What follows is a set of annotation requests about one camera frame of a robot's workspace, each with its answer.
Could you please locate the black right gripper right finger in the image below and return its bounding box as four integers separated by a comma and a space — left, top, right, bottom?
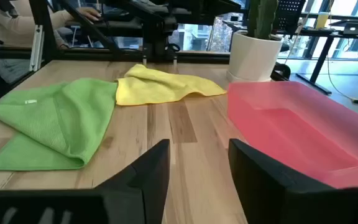
227, 138, 358, 224

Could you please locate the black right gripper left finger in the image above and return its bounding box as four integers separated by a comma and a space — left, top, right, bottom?
0, 139, 171, 224

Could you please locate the green microfiber towel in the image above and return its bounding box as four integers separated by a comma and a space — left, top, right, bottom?
0, 77, 119, 172

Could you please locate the yellow microfiber towel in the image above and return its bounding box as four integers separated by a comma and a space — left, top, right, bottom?
115, 63, 227, 106

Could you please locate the pink cloth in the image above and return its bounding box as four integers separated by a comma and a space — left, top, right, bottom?
227, 81, 358, 190

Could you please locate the black office desk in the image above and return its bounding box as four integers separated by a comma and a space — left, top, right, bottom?
295, 12, 358, 96

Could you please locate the green cactus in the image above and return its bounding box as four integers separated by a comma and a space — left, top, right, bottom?
246, 0, 278, 40

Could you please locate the yellow cup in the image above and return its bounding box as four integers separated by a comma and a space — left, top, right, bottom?
315, 11, 331, 30

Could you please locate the black perforated panel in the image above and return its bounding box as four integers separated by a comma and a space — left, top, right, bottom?
273, 0, 306, 31

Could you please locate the grey laptop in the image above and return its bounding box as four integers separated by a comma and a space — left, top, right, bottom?
330, 19, 358, 36

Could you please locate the thin floor cable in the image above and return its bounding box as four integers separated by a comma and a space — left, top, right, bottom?
326, 34, 358, 112

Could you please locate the silver aluminium bracket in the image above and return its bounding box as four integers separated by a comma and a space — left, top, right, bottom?
29, 24, 45, 72

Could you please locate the black aluminium table frame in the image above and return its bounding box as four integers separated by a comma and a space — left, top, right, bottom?
0, 0, 231, 111

